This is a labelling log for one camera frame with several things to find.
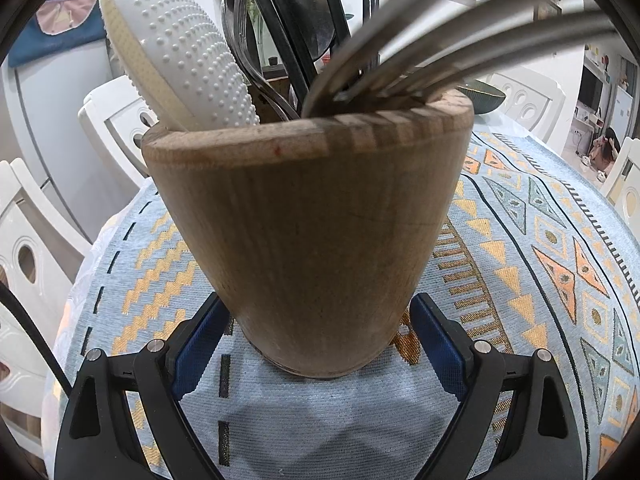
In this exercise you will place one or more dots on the dark metal spoon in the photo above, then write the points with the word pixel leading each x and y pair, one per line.
pixel 310 20

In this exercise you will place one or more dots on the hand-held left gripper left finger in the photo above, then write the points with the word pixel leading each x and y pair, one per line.
pixel 200 350

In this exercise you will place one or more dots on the blue patterned tablecloth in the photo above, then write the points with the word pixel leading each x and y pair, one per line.
pixel 500 310

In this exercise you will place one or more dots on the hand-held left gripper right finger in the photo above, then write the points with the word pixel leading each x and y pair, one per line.
pixel 442 355

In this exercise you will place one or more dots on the white refrigerator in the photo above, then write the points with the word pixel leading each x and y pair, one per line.
pixel 55 125

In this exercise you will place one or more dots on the wooden utensil holder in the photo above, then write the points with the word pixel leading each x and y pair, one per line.
pixel 310 220

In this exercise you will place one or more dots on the steel fork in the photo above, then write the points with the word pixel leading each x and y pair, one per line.
pixel 247 35

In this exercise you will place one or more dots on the television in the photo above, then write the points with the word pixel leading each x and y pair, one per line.
pixel 591 87

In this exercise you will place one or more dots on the white rice spoon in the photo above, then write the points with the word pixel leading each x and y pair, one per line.
pixel 190 50

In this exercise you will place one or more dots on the steel spoon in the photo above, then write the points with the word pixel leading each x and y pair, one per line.
pixel 230 15

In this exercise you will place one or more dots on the white dining chair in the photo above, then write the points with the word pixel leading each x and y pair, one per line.
pixel 625 180
pixel 540 105
pixel 30 220
pixel 107 120

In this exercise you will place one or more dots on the dark bowl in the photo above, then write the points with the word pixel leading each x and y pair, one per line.
pixel 485 97

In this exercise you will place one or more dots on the framed wall picture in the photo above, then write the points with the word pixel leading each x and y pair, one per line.
pixel 547 10

